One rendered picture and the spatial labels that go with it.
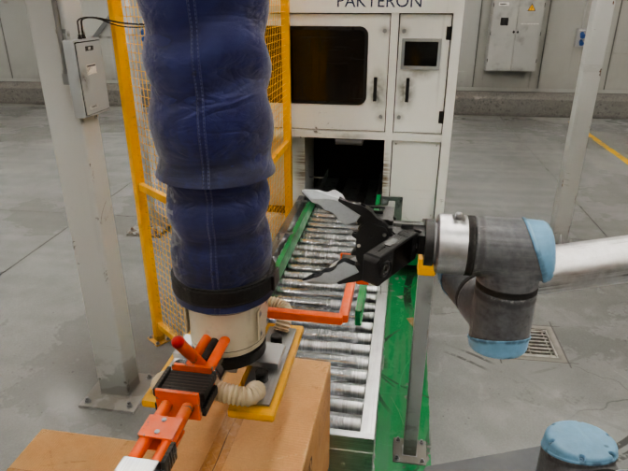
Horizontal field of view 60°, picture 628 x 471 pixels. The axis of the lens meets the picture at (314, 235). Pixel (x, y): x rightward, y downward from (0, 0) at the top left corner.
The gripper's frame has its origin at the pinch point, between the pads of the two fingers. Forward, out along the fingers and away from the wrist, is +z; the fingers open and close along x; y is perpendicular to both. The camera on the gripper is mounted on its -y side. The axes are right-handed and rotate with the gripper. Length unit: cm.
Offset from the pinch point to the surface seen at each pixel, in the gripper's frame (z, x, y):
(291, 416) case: 9, -64, 32
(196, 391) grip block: 19.5, -31.7, 0.2
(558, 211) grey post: -135, -117, 344
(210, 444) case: 26, -64, 19
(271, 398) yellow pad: 9.5, -44.0, 14.6
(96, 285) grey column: 125, -91, 133
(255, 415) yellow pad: 11.8, -44.9, 10.1
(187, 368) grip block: 23.3, -31.2, 5.4
